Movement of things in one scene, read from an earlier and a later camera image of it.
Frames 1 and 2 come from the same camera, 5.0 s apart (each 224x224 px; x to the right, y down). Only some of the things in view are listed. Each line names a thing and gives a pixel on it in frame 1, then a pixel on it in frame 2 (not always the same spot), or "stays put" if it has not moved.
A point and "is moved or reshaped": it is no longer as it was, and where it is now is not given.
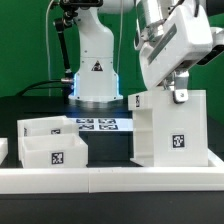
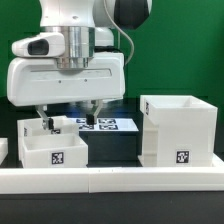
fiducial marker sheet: x=104 y=124 stays put
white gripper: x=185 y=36 to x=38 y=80
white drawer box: x=54 y=151 stays put
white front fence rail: x=113 y=179 stays put
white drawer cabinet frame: x=167 y=133 is moved or reshaped
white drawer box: x=56 y=126 stays put
